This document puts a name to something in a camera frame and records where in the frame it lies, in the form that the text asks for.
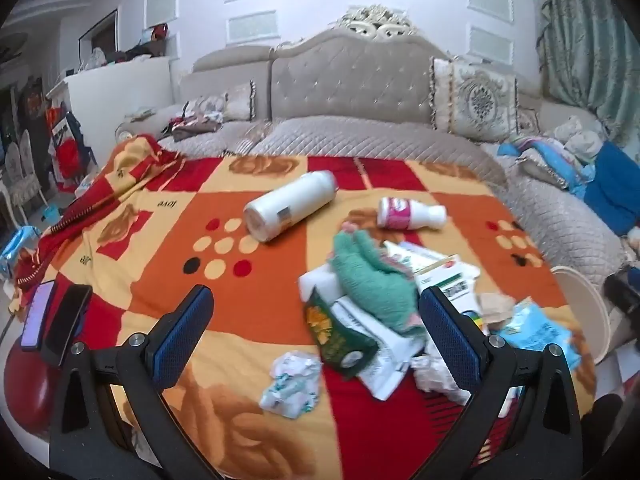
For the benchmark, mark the beige tufted sofa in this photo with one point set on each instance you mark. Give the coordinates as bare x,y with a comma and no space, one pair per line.
350,75

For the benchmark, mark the beige trash bin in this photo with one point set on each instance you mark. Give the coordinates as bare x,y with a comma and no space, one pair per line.
585,300

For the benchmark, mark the white cabinet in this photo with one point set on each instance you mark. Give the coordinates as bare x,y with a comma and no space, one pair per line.
120,95

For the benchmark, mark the purple phone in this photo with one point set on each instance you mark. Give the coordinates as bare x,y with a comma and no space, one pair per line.
37,315

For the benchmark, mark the teal knit cloth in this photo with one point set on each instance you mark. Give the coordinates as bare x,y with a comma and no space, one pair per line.
370,280

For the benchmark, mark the red round stool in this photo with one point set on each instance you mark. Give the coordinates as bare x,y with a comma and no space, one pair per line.
30,395

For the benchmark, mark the pile of clothes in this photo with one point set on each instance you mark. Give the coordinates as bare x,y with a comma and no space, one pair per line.
195,122

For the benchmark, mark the crumpled white tissue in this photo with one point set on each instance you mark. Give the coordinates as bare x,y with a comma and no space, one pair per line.
440,380

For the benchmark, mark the crumpled brown paper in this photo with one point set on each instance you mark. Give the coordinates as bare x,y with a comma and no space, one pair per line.
495,310

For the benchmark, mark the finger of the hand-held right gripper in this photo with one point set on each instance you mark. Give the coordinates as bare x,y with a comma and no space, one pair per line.
622,287

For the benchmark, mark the white green tissue packet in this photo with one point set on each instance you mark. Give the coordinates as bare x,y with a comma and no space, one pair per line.
390,355

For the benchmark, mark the light blue packet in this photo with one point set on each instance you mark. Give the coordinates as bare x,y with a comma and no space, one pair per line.
540,335

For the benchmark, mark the small striped cushion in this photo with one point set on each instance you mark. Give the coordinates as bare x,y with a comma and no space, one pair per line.
235,102

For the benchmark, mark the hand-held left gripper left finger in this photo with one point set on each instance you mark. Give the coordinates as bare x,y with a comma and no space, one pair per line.
182,340

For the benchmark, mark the large white bottle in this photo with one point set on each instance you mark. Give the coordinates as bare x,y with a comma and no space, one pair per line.
285,205

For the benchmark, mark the blue cushion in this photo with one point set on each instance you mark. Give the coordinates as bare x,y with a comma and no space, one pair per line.
615,185

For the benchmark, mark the white blue medicine box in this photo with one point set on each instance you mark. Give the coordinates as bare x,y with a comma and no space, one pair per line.
415,255

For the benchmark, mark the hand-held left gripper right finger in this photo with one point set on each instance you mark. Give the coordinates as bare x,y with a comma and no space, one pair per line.
450,340

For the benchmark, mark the large embroidered cushion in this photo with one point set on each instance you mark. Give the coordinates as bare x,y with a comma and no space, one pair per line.
475,95

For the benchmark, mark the red bag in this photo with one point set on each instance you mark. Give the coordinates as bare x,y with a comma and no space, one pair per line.
67,150

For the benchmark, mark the small pink label bottle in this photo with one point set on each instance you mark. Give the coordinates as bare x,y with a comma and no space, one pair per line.
400,212

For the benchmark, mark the white ornate chair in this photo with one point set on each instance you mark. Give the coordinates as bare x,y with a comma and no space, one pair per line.
22,175

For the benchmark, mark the green snack packet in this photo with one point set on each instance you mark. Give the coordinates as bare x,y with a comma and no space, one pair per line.
335,340

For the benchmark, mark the teal patterned curtain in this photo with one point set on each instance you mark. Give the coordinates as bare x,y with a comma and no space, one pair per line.
585,45

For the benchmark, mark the white green medicine box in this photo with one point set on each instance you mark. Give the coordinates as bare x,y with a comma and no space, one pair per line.
452,282

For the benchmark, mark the blue patterned blanket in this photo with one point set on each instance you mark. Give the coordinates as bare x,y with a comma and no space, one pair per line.
545,160

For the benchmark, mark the crumpled white printed wrapper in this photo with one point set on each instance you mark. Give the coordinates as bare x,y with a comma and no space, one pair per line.
292,385

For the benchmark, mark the white bundled cloth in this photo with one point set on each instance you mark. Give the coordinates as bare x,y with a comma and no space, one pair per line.
580,140

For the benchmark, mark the orange red printed blanket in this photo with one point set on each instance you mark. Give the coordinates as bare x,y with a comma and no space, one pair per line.
165,270

